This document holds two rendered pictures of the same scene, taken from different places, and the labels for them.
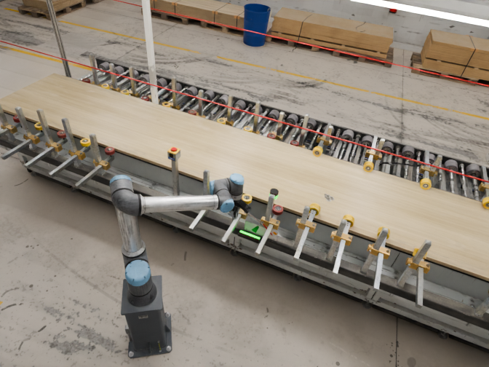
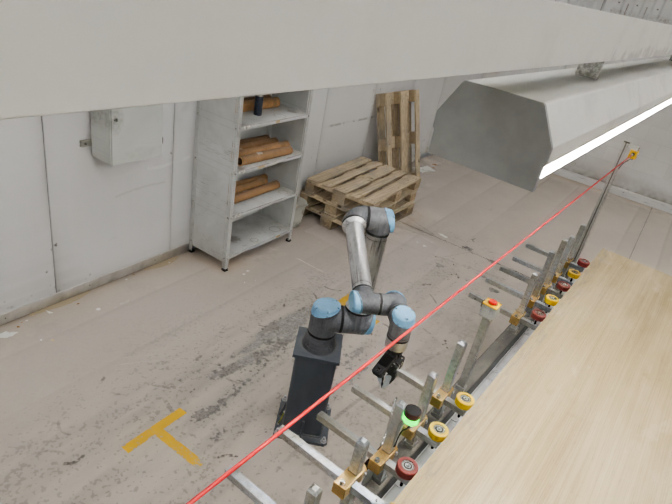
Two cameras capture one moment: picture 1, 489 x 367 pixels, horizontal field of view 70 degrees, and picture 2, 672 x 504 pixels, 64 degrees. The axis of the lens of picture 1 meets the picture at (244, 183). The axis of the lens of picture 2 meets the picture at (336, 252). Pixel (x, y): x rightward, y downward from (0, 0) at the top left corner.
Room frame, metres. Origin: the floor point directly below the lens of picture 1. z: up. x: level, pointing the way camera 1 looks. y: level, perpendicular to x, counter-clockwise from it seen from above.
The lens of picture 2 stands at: (1.78, -1.73, 2.46)
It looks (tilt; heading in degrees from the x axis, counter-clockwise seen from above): 28 degrees down; 104
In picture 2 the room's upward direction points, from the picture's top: 11 degrees clockwise
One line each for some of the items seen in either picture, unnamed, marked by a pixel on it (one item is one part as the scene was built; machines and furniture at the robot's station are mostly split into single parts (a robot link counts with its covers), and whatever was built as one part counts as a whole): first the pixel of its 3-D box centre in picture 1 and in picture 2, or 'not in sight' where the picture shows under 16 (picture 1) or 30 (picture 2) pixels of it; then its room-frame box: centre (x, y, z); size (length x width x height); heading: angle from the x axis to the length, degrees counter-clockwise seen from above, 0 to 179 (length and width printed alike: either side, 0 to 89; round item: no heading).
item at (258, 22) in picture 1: (256, 25); not in sight; (7.61, 0.12, 0.36); 0.59 x 0.57 x 0.73; 165
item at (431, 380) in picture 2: not in sight; (419, 417); (1.83, 0.04, 0.86); 0.03 x 0.03 x 0.48; 72
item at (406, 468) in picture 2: (276, 212); (404, 474); (1.84, -0.27, 0.85); 0.08 x 0.08 x 0.11
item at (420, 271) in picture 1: (419, 281); not in sight; (1.30, -1.14, 0.95); 0.36 x 0.03 x 0.03; 162
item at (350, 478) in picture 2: (305, 225); (350, 478); (1.66, -0.45, 0.95); 0.13 x 0.06 x 0.05; 72
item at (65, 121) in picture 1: (71, 143); (539, 284); (2.30, 1.47, 0.93); 0.03 x 0.03 x 0.48; 72
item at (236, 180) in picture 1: (236, 183); (401, 324); (1.65, 0.05, 1.27); 0.10 x 0.09 x 0.12; 115
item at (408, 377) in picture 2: (204, 210); (422, 386); (1.81, 0.27, 0.83); 0.43 x 0.03 x 0.04; 162
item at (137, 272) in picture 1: (138, 276); (326, 316); (1.22, 0.60, 0.79); 0.17 x 0.15 x 0.18; 25
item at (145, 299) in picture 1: (141, 289); (320, 336); (1.21, 0.59, 0.65); 0.19 x 0.19 x 0.10
